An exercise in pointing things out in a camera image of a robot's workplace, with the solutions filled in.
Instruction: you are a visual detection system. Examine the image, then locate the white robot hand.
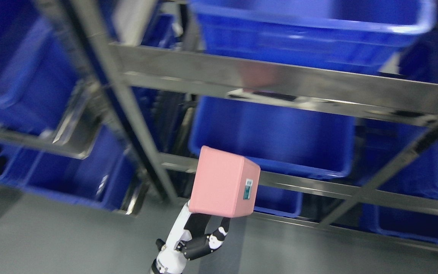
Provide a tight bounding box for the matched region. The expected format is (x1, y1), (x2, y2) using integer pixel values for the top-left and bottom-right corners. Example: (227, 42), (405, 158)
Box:
(151, 202), (231, 274)

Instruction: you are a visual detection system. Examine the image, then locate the pink plastic storage box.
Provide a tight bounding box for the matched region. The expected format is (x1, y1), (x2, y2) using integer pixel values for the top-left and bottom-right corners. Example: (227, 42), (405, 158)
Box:
(188, 146), (261, 218)

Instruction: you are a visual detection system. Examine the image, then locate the blue bin lower left shelf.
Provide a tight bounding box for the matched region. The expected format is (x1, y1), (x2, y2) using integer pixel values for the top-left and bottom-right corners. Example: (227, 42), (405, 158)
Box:
(0, 126), (135, 211)

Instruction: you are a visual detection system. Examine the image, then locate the blue bin shelf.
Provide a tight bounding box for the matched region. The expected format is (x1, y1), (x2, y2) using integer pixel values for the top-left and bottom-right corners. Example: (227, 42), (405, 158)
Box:
(189, 0), (436, 75)
(188, 96), (355, 180)
(356, 119), (438, 244)
(0, 0), (78, 135)
(0, 126), (135, 211)

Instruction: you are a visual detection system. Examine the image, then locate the blue bin middle shelf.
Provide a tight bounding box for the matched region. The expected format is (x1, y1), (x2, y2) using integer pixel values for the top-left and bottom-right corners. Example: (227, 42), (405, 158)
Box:
(188, 96), (355, 180)

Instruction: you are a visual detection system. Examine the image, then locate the steel shelf rack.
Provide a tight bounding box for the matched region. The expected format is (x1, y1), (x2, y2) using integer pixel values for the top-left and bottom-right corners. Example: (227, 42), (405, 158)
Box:
(0, 0), (438, 255)

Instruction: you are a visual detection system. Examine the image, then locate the blue bin right shelf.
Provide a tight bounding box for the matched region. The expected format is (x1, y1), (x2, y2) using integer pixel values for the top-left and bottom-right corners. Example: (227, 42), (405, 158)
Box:
(356, 119), (438, 244)

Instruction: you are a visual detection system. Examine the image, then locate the blue bin top shelf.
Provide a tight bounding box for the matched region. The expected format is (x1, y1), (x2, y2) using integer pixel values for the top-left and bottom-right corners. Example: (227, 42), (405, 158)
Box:
(189, 0), (436, 75)

